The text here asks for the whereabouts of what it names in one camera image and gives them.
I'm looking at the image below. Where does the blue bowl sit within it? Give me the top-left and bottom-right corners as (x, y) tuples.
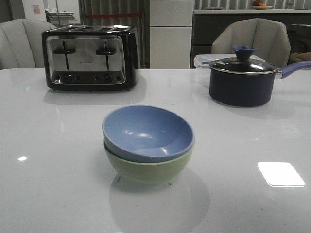
(102, 105), (195, 163)

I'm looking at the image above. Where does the green bowl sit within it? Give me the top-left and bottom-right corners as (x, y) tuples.
(104, 140), (194, 184)

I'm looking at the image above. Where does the clear plastic food container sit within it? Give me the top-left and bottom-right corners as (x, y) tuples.
(194, 53), (265, 70)

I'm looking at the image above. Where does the black chrome four-slot toaster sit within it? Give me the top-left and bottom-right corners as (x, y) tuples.
(42, 25), (140, 91)

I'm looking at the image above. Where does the dark blue saucepan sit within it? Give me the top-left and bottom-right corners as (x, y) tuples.
(209, 61), (311, 107)

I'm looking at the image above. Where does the white cabinet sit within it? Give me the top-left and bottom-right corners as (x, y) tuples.
(150, 0), (194, 69)

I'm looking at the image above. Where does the glass pot lid blue knob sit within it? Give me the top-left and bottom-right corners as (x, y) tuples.
(209, 45), (277, 75)

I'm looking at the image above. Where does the beige chair right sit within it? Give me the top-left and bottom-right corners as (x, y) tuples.
(211, 18), (291, 68)

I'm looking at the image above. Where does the beige chair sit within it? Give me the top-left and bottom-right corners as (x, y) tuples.
(0, 19), (56, 69)
(211, 18), (291, 68)

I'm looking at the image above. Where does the fruit bowl on counter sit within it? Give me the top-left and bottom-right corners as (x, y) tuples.
(251, 0), (273, 10)

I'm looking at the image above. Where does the beige chair left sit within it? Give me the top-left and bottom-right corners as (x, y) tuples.
(0, 19), (56, 69)

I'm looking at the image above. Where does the dark counter unit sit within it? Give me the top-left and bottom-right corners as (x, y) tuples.
(190, 9), (311, 68)

